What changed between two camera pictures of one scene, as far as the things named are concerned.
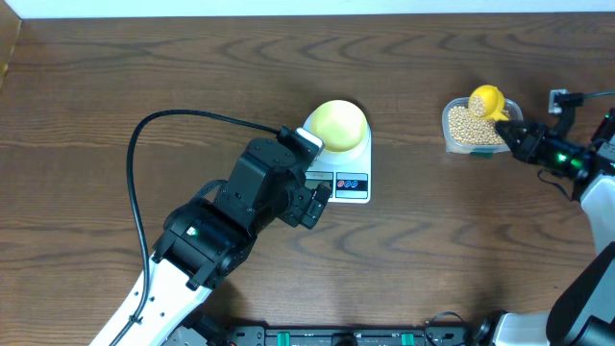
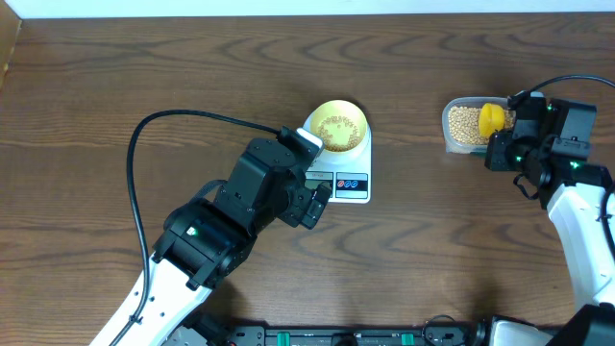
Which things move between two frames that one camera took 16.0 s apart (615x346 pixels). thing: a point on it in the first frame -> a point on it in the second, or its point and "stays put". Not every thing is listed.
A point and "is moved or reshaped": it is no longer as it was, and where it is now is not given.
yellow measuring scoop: (487, 101) is moved or reshaped
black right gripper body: (554, 153) -> (512, 154)
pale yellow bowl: (339, 124) stays put
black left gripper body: (312, 207) stays put
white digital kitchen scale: (349, 173) stays put
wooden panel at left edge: (10, 27) stays put
